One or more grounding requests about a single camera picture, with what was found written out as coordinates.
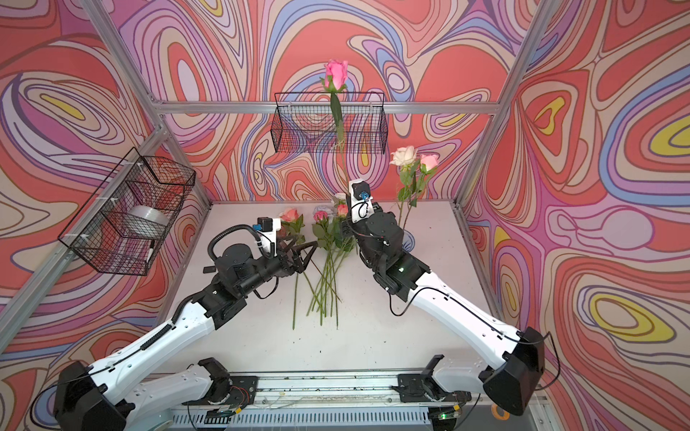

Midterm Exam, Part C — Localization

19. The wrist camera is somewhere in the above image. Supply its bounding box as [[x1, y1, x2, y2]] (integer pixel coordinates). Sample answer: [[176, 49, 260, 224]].
[[253, 217, 281, 255], [349, 179, 374, 223]]

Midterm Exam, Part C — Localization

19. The cream white rose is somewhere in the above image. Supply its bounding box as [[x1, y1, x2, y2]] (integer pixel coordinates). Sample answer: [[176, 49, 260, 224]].
[[390, 145, 418, 226]]

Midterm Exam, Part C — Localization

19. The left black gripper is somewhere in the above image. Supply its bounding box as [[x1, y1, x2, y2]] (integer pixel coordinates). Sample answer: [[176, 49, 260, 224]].
[[235, 233, 316, 300]]

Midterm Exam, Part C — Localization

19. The salmon pink rose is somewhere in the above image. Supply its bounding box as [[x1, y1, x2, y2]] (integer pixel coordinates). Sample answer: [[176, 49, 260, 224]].
[[279, 208, 305, 330]]

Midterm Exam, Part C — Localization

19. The left black wire basket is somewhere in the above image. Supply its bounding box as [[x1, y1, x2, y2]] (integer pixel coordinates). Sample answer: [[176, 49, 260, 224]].
[[59, 149, 196, 276]]

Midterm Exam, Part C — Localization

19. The magenta pink rose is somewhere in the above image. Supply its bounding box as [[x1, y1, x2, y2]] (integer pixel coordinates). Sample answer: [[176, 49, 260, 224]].
[[321, 60, 349, 188]]

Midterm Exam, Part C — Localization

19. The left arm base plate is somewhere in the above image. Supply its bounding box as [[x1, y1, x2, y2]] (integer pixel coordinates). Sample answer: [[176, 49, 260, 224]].
[[183, 375, 259, 408]]

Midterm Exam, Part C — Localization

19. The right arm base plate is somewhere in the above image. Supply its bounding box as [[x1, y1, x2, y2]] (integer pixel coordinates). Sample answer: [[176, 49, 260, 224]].
[[391, 373, 473, 406]]

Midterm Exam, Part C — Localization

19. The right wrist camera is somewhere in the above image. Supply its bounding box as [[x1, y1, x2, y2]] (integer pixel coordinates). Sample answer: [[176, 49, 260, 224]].
[[349, 179, 374, 223]]

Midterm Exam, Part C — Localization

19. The red pink rose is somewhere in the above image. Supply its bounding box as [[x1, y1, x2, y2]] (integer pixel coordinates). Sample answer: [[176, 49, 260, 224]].
[[309, 203, 357, 319]]

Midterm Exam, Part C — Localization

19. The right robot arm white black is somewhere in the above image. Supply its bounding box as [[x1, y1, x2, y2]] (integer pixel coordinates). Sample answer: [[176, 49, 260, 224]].
[[348, 211, 546, 415]]

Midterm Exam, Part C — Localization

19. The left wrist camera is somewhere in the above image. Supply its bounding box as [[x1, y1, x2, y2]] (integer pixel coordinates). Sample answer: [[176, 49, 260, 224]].
[[253, 217, 281, 255]]

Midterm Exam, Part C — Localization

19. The blue purple glass vase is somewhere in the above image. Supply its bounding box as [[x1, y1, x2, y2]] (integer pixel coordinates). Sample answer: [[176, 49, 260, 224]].
[[402, 230, 416, 253]]

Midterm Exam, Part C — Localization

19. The light pink rose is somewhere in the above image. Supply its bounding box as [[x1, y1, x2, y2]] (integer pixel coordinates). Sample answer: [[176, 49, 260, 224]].
[[399, 154, 440, 228]]

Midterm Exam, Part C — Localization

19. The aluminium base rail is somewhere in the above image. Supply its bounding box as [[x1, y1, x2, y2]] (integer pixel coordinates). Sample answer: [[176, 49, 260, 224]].
[[142, 367, 551, 429]]

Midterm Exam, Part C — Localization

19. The white blue flower sprig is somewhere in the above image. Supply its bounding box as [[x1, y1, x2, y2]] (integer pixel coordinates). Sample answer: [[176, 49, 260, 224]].
[[312, 192, 357, 330]]

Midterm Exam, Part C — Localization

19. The black wire basket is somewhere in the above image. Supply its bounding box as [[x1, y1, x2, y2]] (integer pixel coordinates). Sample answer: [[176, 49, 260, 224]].
[[59, 149, 196, 276], [271, 91, 388, 154]]

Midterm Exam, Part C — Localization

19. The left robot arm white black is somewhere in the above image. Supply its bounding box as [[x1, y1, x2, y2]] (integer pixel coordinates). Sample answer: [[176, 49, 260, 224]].
[[53, 239, 317, 430]]

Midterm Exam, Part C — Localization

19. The back black wire basket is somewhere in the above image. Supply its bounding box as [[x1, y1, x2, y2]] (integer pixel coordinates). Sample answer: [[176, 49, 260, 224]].
[[271, 91, 388, 154]]

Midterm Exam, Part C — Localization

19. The silver tape roll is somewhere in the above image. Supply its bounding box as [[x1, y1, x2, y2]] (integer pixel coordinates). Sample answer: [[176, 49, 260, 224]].
[[129, 205, 168, 226]]

